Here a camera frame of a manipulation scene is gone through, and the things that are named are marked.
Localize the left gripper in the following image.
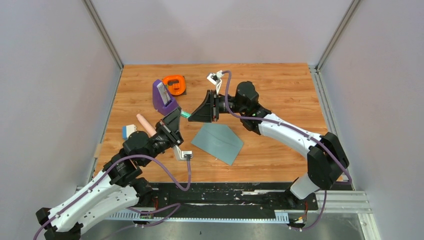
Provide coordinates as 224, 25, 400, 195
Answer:
142, 107, 186, 166

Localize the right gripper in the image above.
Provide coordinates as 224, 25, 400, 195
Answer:
188, 89, 247, 122

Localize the white green glue stick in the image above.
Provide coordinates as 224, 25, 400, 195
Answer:
180, 111, 191, 119

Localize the grey-green envelope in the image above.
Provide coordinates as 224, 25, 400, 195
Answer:
191, 123, 244, 166

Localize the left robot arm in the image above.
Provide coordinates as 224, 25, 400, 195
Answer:
34, 107, 184, 240

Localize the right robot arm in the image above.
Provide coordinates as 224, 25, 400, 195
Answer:
188, 81, 350, 209

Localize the purple stand with device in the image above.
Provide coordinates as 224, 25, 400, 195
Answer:
152, 79, 179, 116

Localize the pink toy microphone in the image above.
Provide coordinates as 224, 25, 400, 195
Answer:
136, 113, 157, 137

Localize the white blue toy brick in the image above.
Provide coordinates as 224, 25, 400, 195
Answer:
122, 124, 137, 141

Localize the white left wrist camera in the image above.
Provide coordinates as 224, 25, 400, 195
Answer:
172, 145, 193, 161

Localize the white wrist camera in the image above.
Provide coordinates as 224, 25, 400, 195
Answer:
206, 70, 224, 94
172, 145, 193, 161

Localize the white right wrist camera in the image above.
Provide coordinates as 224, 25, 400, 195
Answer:
206, 70, 224, 94

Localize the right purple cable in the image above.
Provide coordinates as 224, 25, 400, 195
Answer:
221, 70, 353, 232

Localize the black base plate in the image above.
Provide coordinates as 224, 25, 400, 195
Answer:
134, 182, 319, 220

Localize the aluminium frame rail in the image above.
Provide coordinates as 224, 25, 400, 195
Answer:
59, 187, 382, 240

